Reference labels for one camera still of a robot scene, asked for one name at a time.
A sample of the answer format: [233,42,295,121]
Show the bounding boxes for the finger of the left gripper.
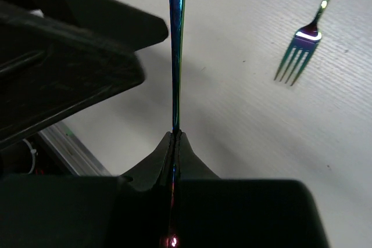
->
[1,2,145,147]
[3,0,169,51]

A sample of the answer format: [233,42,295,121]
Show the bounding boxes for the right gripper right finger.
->
[176,131,220,180]

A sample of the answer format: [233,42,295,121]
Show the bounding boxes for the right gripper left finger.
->
[120,132,173,192]

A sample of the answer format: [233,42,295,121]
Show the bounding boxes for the rainbow purple spoon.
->
[160,0,187,248]

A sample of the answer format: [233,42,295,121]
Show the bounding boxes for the rainbow green fork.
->
[274,0,330,85]

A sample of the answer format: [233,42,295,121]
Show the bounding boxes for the aluminium table edge rail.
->
[38,121,111,176]

